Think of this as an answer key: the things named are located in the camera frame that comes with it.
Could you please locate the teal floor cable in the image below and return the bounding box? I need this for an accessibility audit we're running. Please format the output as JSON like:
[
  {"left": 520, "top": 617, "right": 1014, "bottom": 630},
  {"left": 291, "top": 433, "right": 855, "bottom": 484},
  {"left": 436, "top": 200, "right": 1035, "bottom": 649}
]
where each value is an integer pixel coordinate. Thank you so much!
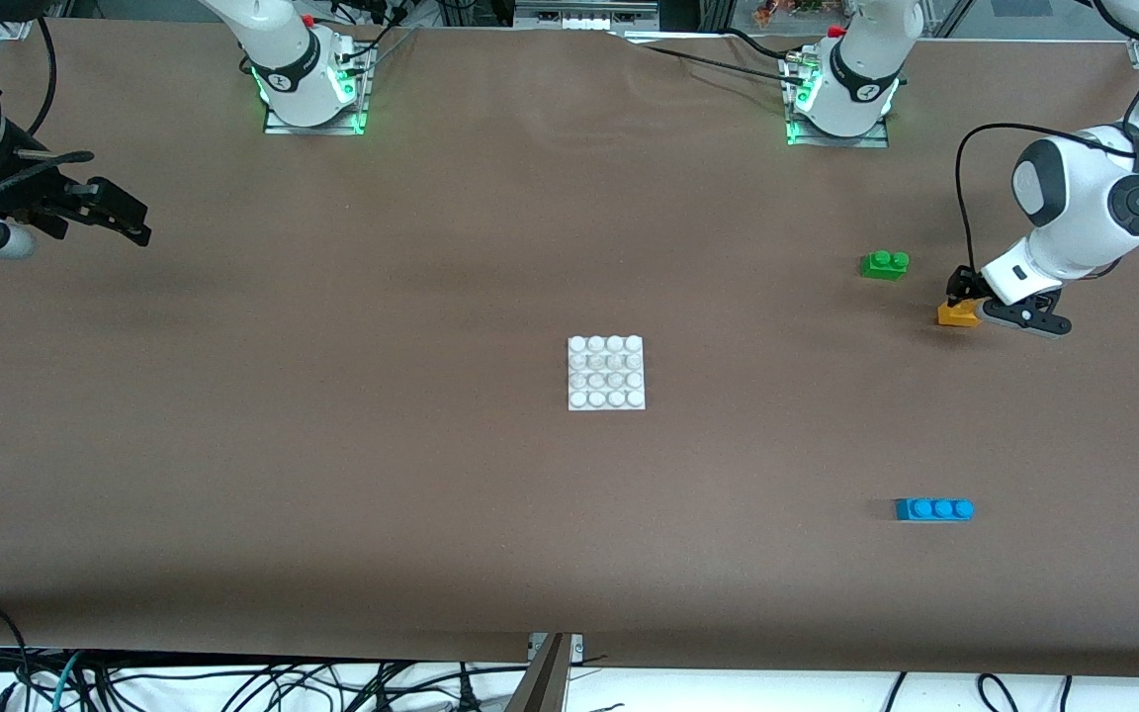
[{"left": 47, "top": 650, "right": 86, "bottom": 712}]

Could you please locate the short black base cable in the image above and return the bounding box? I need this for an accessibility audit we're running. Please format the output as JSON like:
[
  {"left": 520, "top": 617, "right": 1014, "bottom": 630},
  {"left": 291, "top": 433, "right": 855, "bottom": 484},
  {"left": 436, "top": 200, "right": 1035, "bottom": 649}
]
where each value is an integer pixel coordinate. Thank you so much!
[{"left": 723, "top": 28, "right": 800, "bottom": 60}]

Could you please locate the slanted aluminium post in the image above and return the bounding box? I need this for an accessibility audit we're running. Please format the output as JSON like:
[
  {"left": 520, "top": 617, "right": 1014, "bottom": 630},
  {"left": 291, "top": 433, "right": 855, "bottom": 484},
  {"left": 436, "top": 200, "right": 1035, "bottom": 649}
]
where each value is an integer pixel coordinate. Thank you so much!
[{"left": 925, "top": 0, "right": 978, "bottom": 39}]

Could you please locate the aluminium table leg profile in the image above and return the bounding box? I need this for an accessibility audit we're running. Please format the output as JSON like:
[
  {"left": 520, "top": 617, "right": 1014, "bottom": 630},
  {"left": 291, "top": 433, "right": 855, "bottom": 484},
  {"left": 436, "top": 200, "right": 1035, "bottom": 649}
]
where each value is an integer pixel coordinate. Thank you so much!
[{"left": 503, "top": 633, "right": 570, "bottom": 712}]

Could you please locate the orange background clutter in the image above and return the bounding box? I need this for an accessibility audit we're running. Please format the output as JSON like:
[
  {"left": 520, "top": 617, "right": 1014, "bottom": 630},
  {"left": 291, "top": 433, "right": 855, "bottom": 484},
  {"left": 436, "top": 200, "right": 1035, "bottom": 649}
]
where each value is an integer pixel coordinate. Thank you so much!
[{"left": 755, "top": 0, "right": 832, "bottom": 26}]

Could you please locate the blue three-stud block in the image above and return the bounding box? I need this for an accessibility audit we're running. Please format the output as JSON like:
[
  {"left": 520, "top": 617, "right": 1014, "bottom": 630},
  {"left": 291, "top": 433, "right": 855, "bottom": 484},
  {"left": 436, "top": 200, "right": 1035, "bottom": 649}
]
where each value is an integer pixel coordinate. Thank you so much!
[{"left": 895, "top": 497, "right": 976, "bottom": 523}]

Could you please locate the metal table edge bracket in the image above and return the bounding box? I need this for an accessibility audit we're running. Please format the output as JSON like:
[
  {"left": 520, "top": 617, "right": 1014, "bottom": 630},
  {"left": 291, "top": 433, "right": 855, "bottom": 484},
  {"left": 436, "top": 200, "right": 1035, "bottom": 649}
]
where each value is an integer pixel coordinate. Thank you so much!
[{"left": 527, "top": 633, "right": 585, "bottom": 666}]

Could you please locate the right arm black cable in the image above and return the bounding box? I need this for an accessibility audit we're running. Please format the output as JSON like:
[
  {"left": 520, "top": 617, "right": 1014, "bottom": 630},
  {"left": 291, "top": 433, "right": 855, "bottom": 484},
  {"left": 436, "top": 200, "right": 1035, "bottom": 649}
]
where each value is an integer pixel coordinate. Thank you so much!
[{"left": 0, "top": 18, "right": 96, "bottom": 214}]

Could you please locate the green two-stud block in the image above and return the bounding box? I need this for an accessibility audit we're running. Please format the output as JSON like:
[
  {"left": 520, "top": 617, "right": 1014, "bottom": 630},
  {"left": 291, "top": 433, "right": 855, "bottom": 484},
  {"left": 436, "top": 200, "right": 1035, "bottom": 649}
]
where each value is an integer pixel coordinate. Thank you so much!
[{"left": 859, "top": 249, "right": 911, "bottom": 281}]

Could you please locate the grey power strip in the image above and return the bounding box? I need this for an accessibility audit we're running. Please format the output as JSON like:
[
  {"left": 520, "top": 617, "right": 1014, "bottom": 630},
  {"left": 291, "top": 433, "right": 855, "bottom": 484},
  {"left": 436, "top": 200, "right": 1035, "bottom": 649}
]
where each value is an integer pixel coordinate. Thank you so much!
[{"left": 513, "top": 0, "right": 660, "bottom": 32}]

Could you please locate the long black base cable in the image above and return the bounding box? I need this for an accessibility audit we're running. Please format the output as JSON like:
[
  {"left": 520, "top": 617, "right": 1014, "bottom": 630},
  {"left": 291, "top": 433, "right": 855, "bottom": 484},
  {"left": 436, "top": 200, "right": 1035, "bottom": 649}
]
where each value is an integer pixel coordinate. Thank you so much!
[{"left": 644, "top": 44, "right": 810, "bottom": 86}]

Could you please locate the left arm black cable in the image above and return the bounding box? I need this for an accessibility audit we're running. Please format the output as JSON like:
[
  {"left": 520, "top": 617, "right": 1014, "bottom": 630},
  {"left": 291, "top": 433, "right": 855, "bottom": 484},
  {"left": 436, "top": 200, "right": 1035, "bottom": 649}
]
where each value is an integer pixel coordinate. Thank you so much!
[{"left": 955, "top": 123, "right": 1139, "bottom": 283}]

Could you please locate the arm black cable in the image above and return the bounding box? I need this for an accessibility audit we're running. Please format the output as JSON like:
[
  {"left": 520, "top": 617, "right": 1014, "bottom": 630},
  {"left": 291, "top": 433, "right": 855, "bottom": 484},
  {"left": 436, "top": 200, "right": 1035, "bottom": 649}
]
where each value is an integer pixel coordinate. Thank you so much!
[
  {"left": 955, "top": 123, "right": 1139, "bottom": 283},
  {"left": 0, "top": 18, "right": 96, "bottom": 214}
]

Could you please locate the white studded base plate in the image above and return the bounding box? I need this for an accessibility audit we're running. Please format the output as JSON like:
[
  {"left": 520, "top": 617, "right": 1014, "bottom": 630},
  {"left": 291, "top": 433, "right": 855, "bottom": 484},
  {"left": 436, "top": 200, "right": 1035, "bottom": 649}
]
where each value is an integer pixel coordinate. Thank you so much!
[{"left": 568, "top": 335, "right": 647, "bottom": 411}]

